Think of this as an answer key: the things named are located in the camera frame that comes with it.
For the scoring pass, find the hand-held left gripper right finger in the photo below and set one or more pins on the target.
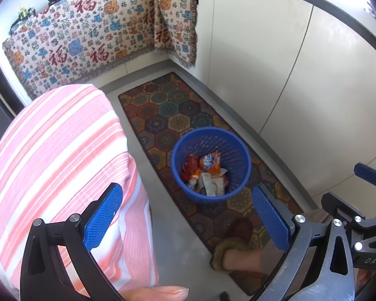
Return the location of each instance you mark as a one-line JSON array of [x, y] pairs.
[[272, 219]]

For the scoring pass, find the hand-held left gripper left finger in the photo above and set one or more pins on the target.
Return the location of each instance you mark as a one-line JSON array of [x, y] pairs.
[[103, 216]]

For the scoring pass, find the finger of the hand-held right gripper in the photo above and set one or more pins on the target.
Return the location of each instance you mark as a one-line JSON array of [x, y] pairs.
[[369, 174], [338, 207]]

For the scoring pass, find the white printed paper wrapper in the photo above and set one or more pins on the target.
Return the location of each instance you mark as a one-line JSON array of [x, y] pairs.
[[211, 185]]

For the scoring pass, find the orange snack packet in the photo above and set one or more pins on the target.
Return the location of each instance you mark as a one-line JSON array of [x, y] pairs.
[[210, 161]]

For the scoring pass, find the dark red wrapper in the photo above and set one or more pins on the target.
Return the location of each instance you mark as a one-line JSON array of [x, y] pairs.
[[191, 163]]

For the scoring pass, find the blue plastic mesh basket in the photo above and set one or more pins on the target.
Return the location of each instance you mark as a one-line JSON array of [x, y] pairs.
[[206, 141]]

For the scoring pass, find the person's right hand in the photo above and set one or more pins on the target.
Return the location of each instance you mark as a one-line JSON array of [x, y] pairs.
[[362, 279]]

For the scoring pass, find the person's left hand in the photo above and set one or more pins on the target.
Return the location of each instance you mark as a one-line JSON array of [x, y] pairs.
[[156, 293]]

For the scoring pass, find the brown fuzzy slipper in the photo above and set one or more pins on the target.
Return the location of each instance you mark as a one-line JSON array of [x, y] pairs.
[[235, 232]]

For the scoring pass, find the pink white striped tablecloth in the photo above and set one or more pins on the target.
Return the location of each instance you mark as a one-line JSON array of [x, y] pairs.
[[65, 147]]

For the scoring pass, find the hexagon patterned rug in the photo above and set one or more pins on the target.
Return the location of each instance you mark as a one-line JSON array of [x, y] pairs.
[[163, 106]]

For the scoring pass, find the white kitchen base cabinets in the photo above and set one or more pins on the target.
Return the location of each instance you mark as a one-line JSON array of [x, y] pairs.
[[300, 69]]

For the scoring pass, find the large printed blanket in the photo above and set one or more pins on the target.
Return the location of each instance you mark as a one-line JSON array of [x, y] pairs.
[[81, 37]]

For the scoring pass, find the small printed blanket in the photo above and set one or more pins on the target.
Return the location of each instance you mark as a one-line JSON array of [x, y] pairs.
[[175, 22]]

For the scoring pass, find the black seasoning bottle rack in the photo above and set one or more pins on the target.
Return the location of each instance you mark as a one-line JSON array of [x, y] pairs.
[[22, 18]]

